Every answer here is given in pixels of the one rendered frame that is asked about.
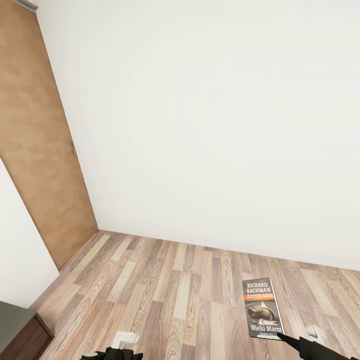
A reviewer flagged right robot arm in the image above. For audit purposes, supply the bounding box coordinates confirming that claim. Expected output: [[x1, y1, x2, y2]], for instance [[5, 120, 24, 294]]
[[277, 325, 359, 360]]

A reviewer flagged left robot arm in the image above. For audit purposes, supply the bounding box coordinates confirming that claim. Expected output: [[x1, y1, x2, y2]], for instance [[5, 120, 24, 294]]
[[80, 331, 144, 360]]

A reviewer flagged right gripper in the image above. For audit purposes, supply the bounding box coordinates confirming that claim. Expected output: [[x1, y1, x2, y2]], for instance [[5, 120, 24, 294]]
[[277, 332, 337, 360]]

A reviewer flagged hardback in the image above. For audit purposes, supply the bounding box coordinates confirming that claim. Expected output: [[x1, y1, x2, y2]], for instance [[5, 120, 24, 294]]
[[242, 277, 285, 341]]

